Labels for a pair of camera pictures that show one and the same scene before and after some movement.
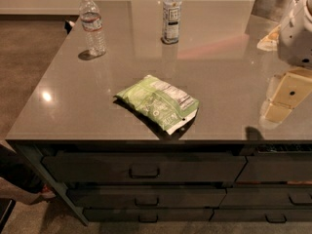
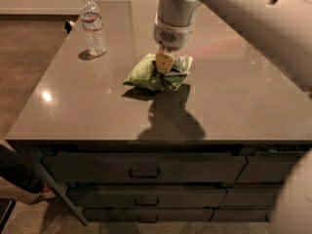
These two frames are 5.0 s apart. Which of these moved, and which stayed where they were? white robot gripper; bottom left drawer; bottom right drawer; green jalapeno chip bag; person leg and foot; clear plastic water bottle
Moved: green jalapeno chip bag; white robot gripper
Stayed: bottom right drawer; clear plastic water bottle; person leg and foot; bottom left drawer
